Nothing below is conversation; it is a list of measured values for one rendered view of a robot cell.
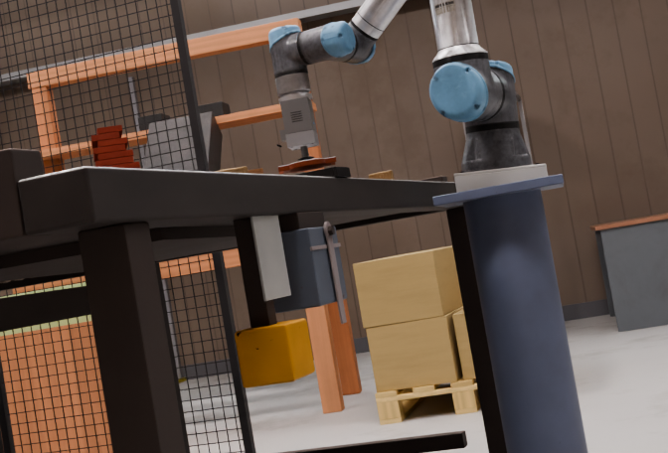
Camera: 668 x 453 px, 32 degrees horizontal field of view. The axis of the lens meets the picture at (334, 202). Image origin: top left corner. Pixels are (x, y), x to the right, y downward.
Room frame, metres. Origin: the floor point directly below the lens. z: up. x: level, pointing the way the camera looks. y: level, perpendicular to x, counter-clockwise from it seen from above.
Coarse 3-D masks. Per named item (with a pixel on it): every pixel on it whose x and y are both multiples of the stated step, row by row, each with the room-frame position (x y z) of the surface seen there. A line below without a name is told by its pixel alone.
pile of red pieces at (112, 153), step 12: (96, 132) 3.16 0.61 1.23; (108, 132) 3.13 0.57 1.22; (120, 132) 3.17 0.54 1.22; (96, 144) 3.20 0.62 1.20; (108, 144) 3.13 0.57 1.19; (120, 144) 3.13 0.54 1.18; (96, 156) 3.17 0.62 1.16; (108, 156) 3.12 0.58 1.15; (120, 156) 3.13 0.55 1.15; (132, 156) 3.14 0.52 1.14
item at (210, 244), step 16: (160, 240) 1.80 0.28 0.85; (176, 240) 1.91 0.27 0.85; (192, 240) 2.03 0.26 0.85; (208, 240) 2.17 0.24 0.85; (224, 240) 2.33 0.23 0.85; (0, 256) 1.82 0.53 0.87; (16, 256) 1.82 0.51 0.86; (32, 256) 1.81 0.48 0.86; (48, 256) 1.81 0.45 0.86; (64, 256) 1.81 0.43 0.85; (80, 256) 1.88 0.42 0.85; (160, 256) 2.69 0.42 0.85; (176, 256) 2.93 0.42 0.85; (0, 272) 1.98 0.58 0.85; (16, 272) 2.11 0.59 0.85; (32, 272) 2.26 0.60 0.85; (48, 272) 2.43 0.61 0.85; (64, 272) 2.63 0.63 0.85
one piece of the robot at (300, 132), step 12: (288, 96) 2.55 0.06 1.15; (300, 96) 2.55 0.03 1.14; (288, 108) 2.54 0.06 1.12; (300, 108) 2.54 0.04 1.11; (312, 108) 2.61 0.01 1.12; (288, 120) 2.54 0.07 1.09; (300, 120) 2.54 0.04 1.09; (312, 120) 2.56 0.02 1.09; (288, 132) 2.54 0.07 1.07; (300, 132) 2.54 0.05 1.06; (312, 132) 2.54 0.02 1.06; (288, 144) 2.54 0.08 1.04; (300, 144) 2.54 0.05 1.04; (312, 144) 2.57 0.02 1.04
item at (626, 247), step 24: (600, 240) 8.77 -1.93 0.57; (624, 240) 7.55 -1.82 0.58; (648, 240) 7.52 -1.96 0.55; (600, 264) 8.80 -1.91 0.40; (624, 264) 7.55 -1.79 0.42; (648, 264) 7.52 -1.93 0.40; (624, 288) 7.56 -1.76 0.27; (648, 288) 7.53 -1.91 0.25; (624, 312) 7.56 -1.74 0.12; (648, 312) 7.53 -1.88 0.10
